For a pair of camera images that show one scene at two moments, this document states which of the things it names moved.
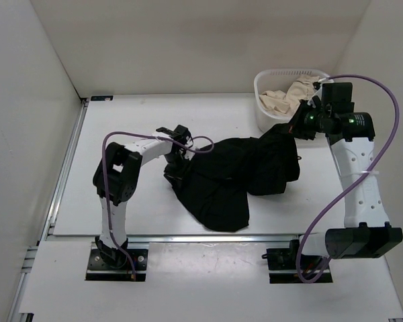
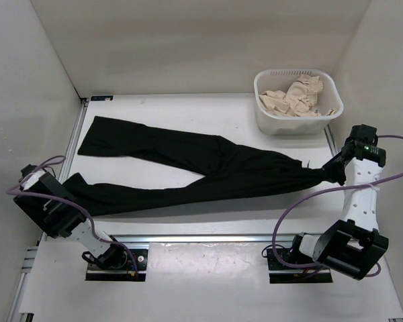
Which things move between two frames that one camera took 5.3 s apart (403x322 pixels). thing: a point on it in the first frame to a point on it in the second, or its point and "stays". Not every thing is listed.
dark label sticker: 101,98 stays
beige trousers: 284,104 stays
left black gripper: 178,176 to 47,206
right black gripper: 297,128 to 330,173
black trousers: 215,185 to 240,172
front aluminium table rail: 211,238 stays
